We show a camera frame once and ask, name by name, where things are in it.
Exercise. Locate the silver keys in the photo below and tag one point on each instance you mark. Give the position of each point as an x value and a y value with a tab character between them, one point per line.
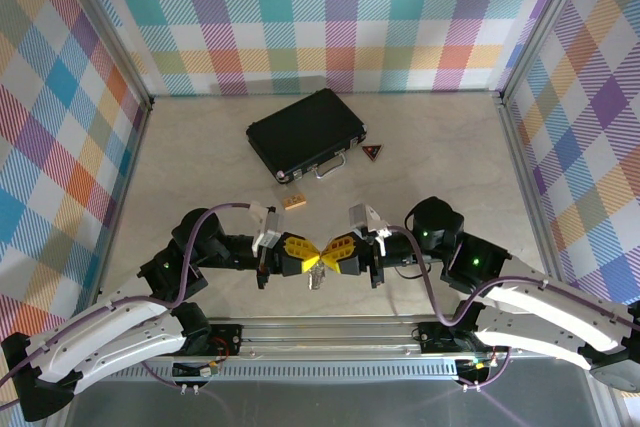
316	281

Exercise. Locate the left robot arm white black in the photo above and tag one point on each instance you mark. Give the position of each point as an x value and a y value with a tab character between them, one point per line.
110	342

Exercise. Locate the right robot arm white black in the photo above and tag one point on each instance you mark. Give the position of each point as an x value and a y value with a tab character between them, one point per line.
540	317

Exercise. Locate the small orange wooden tile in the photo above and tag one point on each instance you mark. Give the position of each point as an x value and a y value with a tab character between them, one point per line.
294	201

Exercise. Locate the black triangular badge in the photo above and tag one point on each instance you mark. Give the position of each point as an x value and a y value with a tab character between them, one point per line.
372	152

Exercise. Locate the grey metal sheet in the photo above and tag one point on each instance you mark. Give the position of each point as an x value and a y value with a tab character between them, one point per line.
325	407

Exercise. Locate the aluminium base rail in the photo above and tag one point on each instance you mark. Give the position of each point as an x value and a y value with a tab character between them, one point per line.
325	342

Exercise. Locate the aluminium side rail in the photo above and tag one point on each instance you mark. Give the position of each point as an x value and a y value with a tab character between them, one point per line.
528	197
122	197

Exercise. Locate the aluminium frame post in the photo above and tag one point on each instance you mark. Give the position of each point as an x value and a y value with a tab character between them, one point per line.
107	32
542	22

